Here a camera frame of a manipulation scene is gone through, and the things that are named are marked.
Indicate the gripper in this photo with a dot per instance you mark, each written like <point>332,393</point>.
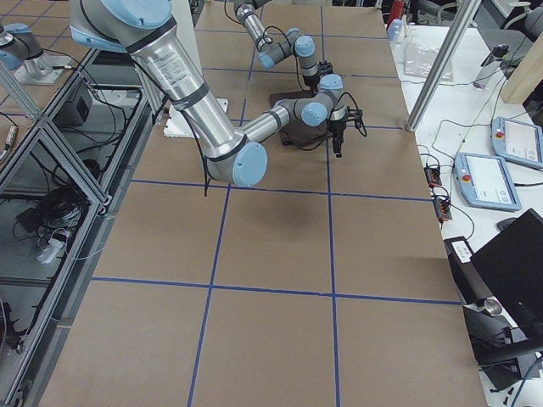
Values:
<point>310,79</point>
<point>338,127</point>

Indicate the brown t-shirt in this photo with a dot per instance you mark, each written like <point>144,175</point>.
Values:
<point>296,132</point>

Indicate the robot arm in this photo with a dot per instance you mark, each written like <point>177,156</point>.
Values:
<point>146,30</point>
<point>274,45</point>

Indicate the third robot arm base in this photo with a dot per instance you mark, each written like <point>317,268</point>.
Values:
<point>22,54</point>

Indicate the clear acrylic rack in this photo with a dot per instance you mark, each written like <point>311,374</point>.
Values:
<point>416,51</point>

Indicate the red cylinder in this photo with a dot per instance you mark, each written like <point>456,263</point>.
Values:
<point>396,10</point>

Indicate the brown paper table cover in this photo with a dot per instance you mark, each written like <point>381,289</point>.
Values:
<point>327,284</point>

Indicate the near teach pendant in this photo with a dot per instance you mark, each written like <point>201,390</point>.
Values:
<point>485,182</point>

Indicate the teach pendant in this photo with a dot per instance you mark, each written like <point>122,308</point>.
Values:
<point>485,182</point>
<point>517,142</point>

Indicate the water bottle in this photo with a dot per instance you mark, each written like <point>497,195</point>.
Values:
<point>490,65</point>

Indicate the far teach pendant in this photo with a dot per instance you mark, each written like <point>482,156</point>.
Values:
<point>517,142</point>

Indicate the black laptop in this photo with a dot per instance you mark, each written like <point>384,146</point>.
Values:
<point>510,265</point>

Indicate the black paper roll holder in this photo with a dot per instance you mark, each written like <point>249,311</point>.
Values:
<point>500,348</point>

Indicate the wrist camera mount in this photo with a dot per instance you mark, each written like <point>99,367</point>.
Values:
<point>325,68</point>
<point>355,116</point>

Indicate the aluminium frame post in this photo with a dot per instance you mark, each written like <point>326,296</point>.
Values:
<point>464,16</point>

